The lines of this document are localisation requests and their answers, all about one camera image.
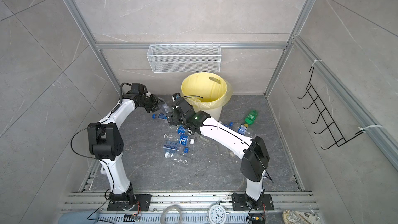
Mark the blue label bottle small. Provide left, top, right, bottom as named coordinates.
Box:
left=152, top=113, right=167, bottom=121

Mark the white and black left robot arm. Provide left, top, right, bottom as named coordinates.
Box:
left=85, top=83, right=164, bottom=204

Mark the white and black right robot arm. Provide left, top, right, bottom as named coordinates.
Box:
left=159, top=93, right=269, bottom=210

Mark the white bin with yellow bag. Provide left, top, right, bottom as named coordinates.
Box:
left=181, top=72, right=233, bottom=120

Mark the blue label bottle white cap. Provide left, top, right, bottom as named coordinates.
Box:
left=177, top=125, right=189, bottom=135

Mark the clear bottle blue cap bottom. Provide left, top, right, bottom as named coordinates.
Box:
left=163, top=141, right=189, bottom=154

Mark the crushed clear bottle white cap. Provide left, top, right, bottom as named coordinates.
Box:
left=164, top=152, right=191, bottom=167

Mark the blue label bottle right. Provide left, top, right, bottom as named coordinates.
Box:
left=223, top=122, right=234, bottom=129

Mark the green bottle right side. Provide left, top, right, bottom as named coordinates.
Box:
left=245, top=110, right=258, bottom=125

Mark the clear tube loop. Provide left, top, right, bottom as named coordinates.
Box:
left=160, top=205, right=183, bottom=224

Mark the white analog clock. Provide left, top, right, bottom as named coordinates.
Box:
left=208, top=204, right=228, bottom=224

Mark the white wire mesh basket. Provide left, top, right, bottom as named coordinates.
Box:
left=147, top=44, right=222, bottom=73

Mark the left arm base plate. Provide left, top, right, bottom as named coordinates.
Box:
left=107, top=194, right=152, bottom=211

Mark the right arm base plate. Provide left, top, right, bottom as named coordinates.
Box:
left=231, top=193, right=275, bottom=211

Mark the black wire hook rack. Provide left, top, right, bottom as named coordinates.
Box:
left=297, top=67, right=365, bottom=150

